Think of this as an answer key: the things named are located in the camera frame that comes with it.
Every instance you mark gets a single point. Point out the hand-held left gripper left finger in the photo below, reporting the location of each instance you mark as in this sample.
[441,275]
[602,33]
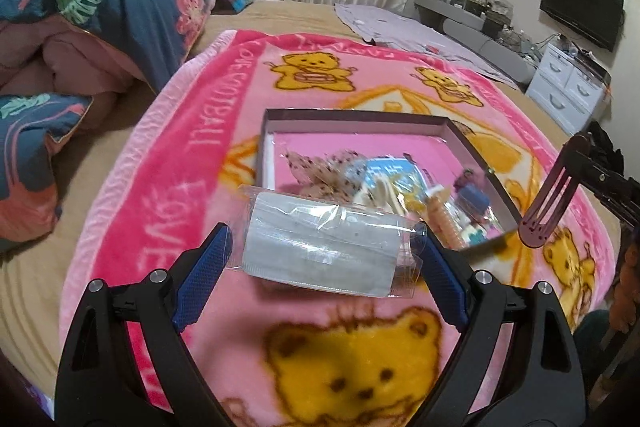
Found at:
[205,272]

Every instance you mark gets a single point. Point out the black flat television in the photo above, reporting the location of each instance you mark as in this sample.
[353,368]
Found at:
[580,7]

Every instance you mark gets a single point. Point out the white drawer cabinet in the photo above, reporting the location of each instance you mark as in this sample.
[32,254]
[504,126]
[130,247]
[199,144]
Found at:
[560,82]

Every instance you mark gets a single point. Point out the dotted mesh hair bow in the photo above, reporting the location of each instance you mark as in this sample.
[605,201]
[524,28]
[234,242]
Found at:
[320,177]

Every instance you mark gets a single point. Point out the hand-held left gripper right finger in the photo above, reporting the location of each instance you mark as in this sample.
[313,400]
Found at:
[445,277]

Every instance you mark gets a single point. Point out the small blue box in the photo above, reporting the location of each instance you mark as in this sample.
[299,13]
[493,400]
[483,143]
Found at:
[474,199]

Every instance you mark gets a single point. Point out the shallow grey cardboard box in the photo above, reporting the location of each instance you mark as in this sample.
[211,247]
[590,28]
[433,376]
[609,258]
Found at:
[350,119]

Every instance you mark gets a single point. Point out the grey console shelf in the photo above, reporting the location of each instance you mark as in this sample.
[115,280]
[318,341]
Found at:
[500,52]

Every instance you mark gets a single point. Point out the floral blue pink quilt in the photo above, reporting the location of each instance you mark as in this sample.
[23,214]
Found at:
[100,7]

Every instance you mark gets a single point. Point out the blue toy packet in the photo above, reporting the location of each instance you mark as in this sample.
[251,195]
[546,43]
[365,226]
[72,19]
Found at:
[385,199]

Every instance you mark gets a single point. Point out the pink bear printed blanket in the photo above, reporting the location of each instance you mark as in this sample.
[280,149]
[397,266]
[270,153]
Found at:
[200,132]

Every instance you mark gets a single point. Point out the small black box device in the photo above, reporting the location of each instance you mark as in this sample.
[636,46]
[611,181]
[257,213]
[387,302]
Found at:
[493,27]

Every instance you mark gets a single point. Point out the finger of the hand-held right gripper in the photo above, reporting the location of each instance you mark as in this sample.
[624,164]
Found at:
[600,162]
[617,202]

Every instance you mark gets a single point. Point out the grey item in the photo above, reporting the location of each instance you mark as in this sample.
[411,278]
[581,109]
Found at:
[320,252]

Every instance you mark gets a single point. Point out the dark cloth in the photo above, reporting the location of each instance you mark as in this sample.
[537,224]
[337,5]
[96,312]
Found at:
[600,347]

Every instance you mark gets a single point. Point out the black bag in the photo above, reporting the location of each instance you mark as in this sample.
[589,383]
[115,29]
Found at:
[607,142]

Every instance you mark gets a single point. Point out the purple bed sheet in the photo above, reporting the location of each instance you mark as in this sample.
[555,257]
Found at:
[400,27]

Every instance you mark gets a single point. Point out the orange tube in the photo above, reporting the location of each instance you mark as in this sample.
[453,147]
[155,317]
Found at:
[445,222]

